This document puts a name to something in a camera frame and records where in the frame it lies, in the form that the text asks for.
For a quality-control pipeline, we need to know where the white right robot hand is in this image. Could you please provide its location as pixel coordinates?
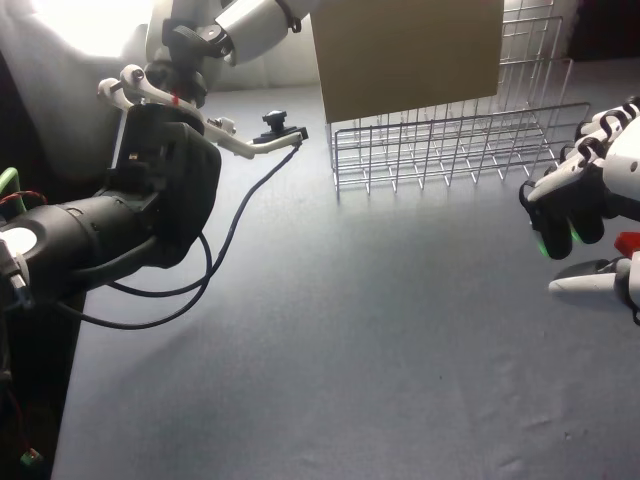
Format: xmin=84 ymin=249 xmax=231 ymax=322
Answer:
xmin=517 ymin=95 xmax=640 ymax=326

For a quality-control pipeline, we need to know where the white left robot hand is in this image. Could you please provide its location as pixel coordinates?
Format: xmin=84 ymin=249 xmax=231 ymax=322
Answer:
xmin=143 ymin=0 xmax=321 ymax=69

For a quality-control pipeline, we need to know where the beige book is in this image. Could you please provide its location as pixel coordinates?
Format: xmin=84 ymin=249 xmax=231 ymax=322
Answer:
xmin=309 ymin=0 xmax=505 ymax=124

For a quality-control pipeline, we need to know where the red toy block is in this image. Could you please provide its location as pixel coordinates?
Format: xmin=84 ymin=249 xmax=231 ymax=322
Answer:
xmin=613 ymin=231 xmax=640 ymax=257

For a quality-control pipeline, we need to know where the white backdrop cloth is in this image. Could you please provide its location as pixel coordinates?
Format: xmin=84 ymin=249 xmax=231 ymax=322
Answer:
xmin=0 ymin=0 xmax=324 ymax=201

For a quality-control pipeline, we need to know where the grey table cloth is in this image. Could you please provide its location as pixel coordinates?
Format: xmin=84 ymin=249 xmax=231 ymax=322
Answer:
xmin=49 ymin=59 xmax=640 ymax=480

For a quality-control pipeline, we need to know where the white wire rack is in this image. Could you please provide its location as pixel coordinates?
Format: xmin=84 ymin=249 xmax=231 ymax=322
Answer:
xmin=324 ymin=0 xmax=591 ymax=200

